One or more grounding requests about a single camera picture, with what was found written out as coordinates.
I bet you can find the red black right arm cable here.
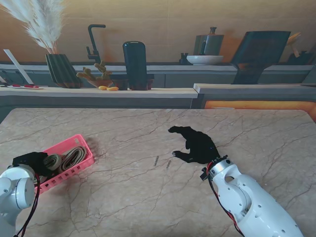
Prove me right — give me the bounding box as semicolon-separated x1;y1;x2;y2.
206;164;244;235

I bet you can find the red black left arm cable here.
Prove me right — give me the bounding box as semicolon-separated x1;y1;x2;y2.
14;174;41;237

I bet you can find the printed kitchen scene backdrop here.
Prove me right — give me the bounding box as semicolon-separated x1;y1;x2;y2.
0;0;316;109

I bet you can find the pink plastic storage basket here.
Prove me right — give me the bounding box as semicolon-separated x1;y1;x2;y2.
32;134;95;196

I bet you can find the pale grey braided belt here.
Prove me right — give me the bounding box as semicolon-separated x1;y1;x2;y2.
43;154;63;171

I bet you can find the red black arm cable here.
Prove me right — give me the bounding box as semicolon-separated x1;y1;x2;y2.
206;164;244;235
14;174;41;237

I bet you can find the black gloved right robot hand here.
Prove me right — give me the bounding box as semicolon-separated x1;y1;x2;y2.
167;125;222;165

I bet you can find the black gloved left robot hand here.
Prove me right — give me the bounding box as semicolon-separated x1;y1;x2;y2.
12;152;54;177

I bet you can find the tan braided belt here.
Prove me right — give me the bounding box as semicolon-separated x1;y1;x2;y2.
59;146;87;172

